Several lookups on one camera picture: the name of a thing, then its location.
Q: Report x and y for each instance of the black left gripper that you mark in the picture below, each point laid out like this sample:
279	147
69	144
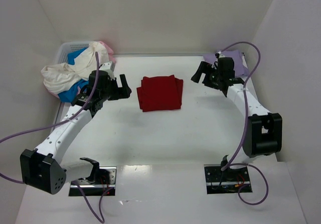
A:
116	89

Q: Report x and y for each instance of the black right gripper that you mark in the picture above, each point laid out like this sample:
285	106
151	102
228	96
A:
208	74

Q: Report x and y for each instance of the red t shirt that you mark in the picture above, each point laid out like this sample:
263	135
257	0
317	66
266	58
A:
160	93

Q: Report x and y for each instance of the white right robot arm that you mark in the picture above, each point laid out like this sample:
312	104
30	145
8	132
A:
262	133

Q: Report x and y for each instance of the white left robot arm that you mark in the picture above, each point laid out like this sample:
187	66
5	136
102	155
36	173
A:
41	167

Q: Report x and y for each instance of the folded purple t shirt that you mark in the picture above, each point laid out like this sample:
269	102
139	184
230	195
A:
240	69

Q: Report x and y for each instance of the blue t shirt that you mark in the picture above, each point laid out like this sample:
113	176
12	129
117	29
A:
69	95

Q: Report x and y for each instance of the cream white t shirt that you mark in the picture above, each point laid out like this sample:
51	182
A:
60	77

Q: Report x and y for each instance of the white plastic laundry basket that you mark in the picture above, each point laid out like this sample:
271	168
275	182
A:
66	48

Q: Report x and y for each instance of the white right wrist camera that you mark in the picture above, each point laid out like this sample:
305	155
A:
219	55

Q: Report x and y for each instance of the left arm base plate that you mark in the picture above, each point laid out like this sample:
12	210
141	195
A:
105	181

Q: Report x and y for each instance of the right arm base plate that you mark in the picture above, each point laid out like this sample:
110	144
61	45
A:
229	181

